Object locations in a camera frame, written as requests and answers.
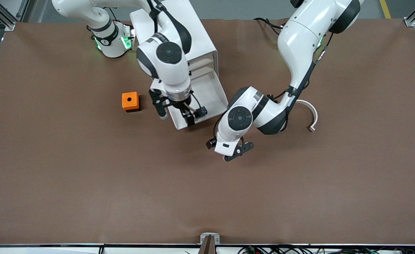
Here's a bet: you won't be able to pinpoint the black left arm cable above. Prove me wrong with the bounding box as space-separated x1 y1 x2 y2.
269 32 335 103

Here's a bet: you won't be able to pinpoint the black white table edge rail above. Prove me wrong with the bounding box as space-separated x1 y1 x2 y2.
0 243 415 254

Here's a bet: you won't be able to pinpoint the tangled black cables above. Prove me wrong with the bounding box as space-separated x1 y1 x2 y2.
237 245 415 254

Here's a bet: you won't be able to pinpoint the brown table mat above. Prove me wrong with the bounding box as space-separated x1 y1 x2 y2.
0 18 415 244

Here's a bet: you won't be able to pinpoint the black base cable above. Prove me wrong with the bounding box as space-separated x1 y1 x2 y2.
253 17 285 31

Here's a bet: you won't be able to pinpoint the white curved plastic clip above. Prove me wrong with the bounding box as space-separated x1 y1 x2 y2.
295 100 319 133

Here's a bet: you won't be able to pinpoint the orange button box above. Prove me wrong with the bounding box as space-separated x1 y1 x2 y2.
121 92 141 113

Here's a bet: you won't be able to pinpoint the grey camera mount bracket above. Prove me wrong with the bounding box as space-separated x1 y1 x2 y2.
199 232 220 254

